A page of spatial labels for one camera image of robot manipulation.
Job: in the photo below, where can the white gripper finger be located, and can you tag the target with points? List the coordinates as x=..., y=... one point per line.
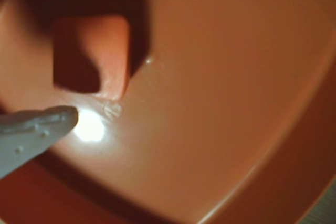
x=26, y=140

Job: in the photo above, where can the orange cube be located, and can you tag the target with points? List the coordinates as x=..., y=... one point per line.
x=113, y=51

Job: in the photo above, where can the orange plastic box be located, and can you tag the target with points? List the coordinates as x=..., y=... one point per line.
x=223, y=90

